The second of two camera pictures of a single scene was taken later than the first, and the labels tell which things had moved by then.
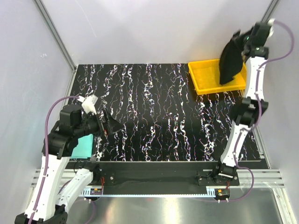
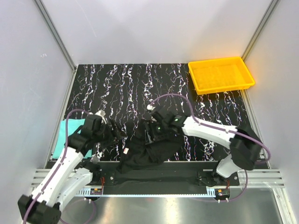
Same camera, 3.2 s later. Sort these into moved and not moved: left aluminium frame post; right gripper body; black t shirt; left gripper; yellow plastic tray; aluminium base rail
Moved: right gripper body; left gripper; black t shirt
Not moved: yellow plastic tray; left aluminium frame post; aluminium base rail
